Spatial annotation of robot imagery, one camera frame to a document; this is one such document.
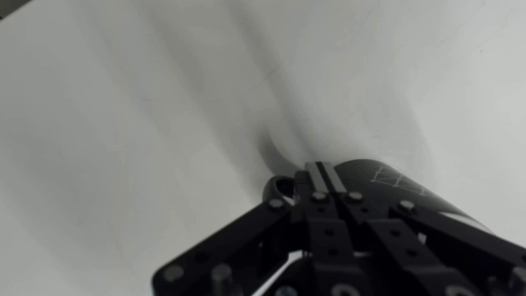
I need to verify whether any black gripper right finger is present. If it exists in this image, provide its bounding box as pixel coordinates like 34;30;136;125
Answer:
320;162;526;296

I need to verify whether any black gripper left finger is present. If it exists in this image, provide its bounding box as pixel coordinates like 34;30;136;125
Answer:
152;162;338;296

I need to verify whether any black mug with white print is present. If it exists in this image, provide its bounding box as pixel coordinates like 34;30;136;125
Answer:
262;158;492;236

